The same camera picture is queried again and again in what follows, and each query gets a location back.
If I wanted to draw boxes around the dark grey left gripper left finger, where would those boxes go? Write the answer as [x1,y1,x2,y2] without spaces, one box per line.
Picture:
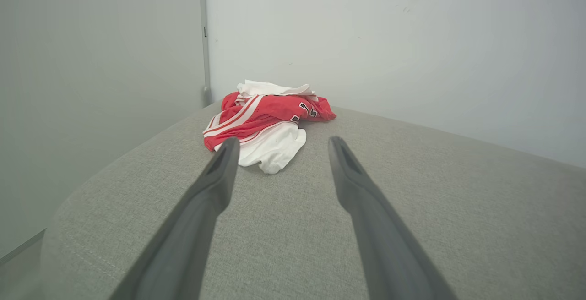
[109,137,241,300]

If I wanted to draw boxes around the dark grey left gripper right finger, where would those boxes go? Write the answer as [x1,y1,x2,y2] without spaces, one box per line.
[328,136,458,300]

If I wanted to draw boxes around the red white-striped jersey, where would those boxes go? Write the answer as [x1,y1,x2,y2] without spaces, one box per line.
[203,92,337,152]

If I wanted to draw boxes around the white garment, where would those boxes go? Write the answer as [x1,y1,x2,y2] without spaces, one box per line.
[214,80,319,175]

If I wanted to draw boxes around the grey fabric sofa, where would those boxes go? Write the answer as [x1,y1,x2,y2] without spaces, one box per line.
[39,101,586,300]

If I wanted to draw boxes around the grey metal corner post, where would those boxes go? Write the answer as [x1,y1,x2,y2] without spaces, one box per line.
[198,0,213,106]

